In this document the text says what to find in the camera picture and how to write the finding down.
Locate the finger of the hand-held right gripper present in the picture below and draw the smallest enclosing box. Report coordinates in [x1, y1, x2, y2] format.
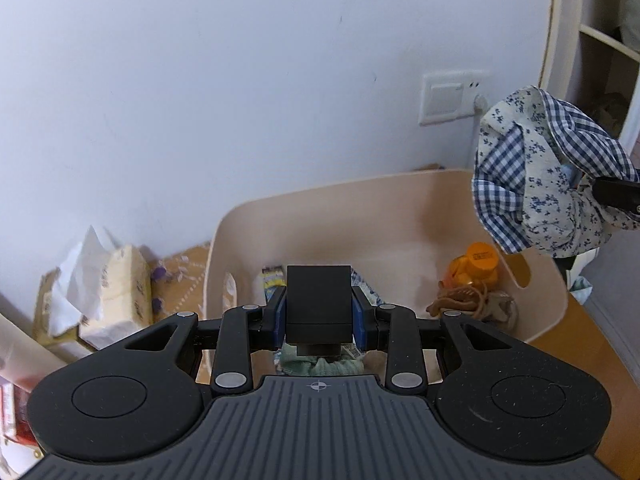
[592, 176, 640, 212]

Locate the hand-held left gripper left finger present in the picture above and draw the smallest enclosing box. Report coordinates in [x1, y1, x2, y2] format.
[122, 285, 287, 395]

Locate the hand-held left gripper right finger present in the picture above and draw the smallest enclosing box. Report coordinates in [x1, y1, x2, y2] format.
[351, 285, 518, 392]

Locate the black rectangular box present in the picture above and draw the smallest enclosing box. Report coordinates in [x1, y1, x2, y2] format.
[286, 265, 355, 358]

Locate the patterned long box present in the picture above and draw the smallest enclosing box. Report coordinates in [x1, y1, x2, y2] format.
[261, 266, 287, 293]

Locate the green scrunchie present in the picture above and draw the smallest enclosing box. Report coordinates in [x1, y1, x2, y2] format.
[272, 342, 366, 377]

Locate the blue gingham floral cloth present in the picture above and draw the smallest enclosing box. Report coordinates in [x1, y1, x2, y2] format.
[471, 86, 640, 260]

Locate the beige plastic basket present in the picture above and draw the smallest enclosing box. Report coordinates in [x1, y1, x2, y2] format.
[195, 167, 570, 386]

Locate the orange bottle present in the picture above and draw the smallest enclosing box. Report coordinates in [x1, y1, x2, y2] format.
[442, 242, 500, 293]

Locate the beige sock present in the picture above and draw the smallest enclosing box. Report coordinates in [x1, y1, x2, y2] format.
[487, 292, 518, 333]

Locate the wooden desktop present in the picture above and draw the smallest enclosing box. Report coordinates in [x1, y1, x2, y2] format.
[145, 162, 640, 480]

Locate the white wardrobe shelf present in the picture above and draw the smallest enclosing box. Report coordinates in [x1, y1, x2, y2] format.
[537, 0, 640, 161]

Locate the yellow tissue pack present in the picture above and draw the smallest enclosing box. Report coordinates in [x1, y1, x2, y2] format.
[50, 225, 153, 351]

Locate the white tissue pack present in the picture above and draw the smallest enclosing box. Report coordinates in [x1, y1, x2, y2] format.
[32, 270, 96, 353]

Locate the white thermos bottle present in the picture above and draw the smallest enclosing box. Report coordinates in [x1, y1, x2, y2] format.
[0, 300, 66, 391]

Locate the red carton box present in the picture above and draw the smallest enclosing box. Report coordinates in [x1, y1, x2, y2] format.
[0, 380, 41, 448]

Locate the white wall switch socket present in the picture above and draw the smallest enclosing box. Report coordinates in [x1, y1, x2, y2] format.
[419, 71, 487, 127]

